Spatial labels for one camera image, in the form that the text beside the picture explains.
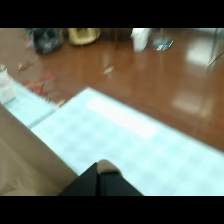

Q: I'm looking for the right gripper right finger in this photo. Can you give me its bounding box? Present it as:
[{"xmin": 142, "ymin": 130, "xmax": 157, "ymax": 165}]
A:
[{"xmin": 99, "ymin": 170, "xmax": 144, "ymax": 197}]

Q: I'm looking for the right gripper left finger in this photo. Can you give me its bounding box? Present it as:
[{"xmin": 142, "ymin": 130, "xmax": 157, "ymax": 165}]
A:
[{"xmin": 58, "ymin": 162, "xmax": 100, "ymax": 197}]

